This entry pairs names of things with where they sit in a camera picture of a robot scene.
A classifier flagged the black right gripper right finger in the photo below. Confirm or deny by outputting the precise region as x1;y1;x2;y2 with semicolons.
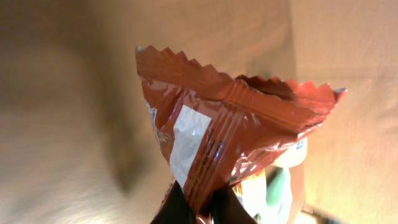
211;187;256;224

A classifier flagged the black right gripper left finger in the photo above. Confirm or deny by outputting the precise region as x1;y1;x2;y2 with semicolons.
150;182;194;224

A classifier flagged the teal wet wipes pack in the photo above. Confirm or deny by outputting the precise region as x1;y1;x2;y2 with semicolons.
259;167;293;224

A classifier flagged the red Top chocolate bar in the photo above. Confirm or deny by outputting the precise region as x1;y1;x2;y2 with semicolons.
136;46;346;223

